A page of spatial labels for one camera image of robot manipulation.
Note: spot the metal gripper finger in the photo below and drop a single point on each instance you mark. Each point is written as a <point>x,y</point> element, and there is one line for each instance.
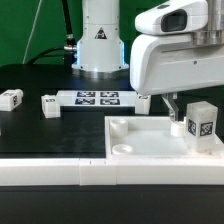
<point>169,99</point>

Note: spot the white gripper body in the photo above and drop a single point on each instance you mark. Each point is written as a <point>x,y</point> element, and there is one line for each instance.
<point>165,64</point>

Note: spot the white square tabletop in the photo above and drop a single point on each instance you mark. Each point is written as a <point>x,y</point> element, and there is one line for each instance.
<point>149,137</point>

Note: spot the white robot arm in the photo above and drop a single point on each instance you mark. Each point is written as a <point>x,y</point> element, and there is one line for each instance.
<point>100,51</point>

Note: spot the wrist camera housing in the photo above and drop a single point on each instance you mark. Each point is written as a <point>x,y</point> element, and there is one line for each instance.
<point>173,17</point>

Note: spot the white marker base plate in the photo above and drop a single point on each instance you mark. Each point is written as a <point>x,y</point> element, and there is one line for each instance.
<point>72,98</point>

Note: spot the white front fence wall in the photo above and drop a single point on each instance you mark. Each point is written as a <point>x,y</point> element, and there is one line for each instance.
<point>27,172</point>

